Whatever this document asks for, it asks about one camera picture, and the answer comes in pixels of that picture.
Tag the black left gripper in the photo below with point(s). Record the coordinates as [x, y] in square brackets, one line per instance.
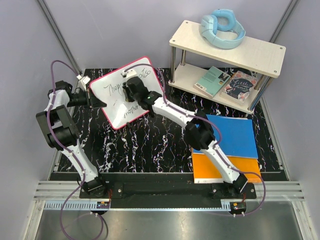
[92, 101]

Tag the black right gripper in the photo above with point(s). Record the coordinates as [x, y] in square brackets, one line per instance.
[125, 87]

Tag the pink framed whiteboard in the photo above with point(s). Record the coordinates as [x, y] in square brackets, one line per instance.
[109, 90]

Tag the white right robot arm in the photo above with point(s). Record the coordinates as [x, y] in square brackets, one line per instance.
[198, 130]

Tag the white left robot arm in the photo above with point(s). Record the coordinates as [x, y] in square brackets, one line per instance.
[62, 134]

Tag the black marble pattern mat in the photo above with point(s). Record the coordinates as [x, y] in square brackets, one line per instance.
[156, 144]

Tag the teal paperback book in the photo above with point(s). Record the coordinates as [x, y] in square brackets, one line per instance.
[211, 82]

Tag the Little Women book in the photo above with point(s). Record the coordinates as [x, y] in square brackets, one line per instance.
[238, 88]

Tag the orange notebook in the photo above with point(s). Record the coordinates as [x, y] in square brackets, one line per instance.
[204, 170]

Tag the light blue headphones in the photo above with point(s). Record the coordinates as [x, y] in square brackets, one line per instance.
[225, 21]

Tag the blue notebook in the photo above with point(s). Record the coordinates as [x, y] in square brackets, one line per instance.
[238, 138]

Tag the white two-tier shelf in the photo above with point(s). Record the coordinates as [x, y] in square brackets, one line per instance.
[191, 54]

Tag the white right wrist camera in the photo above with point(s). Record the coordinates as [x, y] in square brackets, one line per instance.
[129, 74]

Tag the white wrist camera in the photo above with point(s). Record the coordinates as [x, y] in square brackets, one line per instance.
[83, 82]
[129, 74]

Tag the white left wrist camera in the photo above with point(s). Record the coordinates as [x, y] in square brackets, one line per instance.
[83, 82]

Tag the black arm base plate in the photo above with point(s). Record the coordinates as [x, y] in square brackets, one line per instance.
[169, 191]

